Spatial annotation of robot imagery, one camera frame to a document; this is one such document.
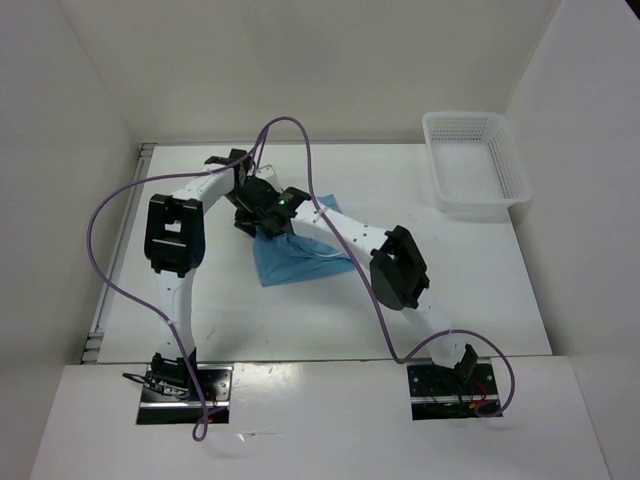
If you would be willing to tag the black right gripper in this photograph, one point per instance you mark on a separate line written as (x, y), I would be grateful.
(270, 235)

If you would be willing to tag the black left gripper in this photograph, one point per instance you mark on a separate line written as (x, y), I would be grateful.
(246, 222)

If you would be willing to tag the light blue shorts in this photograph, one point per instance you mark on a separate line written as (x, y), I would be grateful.
(288, 259)

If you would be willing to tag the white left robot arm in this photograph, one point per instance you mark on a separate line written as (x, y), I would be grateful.
(175, 245)

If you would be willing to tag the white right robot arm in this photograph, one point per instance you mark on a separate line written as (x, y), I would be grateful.
(389, 263)

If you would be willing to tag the white plastic basket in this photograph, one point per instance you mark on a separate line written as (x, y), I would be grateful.
(476, 165)

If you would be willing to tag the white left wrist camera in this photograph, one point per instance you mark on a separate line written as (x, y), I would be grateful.
(268, 174)

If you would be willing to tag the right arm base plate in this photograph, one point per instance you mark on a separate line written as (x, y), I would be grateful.
(437, 395)

